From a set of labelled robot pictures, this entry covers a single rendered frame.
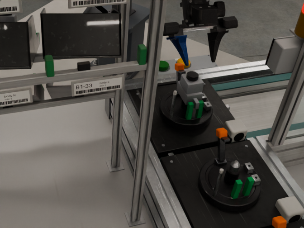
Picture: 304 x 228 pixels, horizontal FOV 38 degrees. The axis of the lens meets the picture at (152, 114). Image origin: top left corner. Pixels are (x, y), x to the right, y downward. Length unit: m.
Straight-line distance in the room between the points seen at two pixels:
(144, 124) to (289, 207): 0.37
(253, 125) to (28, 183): 0.62
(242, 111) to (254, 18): 2.49
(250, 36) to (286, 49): 2.51
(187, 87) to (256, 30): 2.54
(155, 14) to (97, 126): 0.64
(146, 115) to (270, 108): 0.61
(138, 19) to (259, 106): 0.44
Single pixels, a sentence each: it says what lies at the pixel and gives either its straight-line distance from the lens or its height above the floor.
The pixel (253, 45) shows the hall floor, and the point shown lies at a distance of 3.41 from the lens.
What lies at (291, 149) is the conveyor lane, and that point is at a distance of 1.22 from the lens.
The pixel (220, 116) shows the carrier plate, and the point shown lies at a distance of 1.19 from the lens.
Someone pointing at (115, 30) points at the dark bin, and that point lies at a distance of 0.76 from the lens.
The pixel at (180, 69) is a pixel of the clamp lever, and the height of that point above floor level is 1.06.
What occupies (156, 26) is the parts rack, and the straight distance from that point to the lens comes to 0.71.
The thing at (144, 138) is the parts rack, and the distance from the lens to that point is 0.86.
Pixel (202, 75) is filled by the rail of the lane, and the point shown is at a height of 0.96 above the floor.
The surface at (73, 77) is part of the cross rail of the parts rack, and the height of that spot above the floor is 1.30.
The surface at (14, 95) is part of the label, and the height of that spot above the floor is 1.29.
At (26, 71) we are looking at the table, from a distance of 1.49.
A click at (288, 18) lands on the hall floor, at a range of 3.89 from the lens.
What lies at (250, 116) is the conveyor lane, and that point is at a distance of 1.30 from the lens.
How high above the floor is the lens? 1.74
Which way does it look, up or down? 42 degrees down
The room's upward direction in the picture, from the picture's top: 7 degrees clockwise
